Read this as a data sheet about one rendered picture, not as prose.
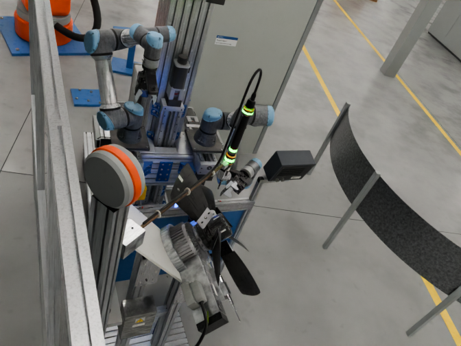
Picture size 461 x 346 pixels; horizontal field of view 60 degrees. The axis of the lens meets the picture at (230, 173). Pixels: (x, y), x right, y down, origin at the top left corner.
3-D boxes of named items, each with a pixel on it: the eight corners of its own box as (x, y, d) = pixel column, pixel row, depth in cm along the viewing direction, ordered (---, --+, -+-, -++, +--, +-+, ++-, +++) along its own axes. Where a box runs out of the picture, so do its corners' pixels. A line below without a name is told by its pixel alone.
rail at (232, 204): (114, 222, 226) (116, 213, 221) (113, 217, 228) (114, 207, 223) (251, 209, 267) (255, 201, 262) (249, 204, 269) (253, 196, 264)
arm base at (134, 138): (115, 128, 247) (117, 114, 241) (140, 129, 253) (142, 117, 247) (118, 143, 237) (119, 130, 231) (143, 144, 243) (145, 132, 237)
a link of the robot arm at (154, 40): (156, 29, 181) (167, 38, 177) (153, 51, 188) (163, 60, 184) (142, 29, 176) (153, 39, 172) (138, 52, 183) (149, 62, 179)
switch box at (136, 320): (119, 340, 194) (125, 317, 181) (116, 323, 200) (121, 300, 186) (149, 333, 201) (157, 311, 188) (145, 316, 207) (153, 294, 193)
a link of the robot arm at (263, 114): (216, 112, 263) (254, 101, 213) (237, 114, 269) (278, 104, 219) (215, 130, 263) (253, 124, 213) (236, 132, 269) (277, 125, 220)
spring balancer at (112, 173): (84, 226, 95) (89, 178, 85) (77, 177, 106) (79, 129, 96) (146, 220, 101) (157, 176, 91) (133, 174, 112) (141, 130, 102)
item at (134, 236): (119, 263, 124) (123, 247, 119) (103, 250, 126) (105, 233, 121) (142, 245, 132) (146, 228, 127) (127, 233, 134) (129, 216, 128)
